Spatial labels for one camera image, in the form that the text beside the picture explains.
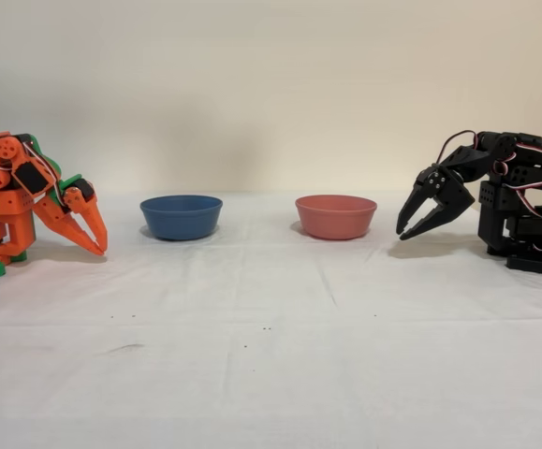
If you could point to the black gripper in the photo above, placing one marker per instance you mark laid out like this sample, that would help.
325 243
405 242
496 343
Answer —
449 196

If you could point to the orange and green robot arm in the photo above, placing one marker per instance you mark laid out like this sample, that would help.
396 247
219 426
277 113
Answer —
13 201

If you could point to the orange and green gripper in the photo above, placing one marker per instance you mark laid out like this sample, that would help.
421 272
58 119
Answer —
58 211

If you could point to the pink bowl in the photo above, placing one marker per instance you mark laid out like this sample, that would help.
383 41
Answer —
336 220

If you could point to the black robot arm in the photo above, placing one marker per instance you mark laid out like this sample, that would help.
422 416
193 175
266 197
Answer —
500 206

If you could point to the blue bowl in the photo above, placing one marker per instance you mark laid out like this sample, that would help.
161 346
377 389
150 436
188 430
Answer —
181 220

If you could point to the white tablecloth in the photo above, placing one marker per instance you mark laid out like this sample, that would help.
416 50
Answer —
252 374

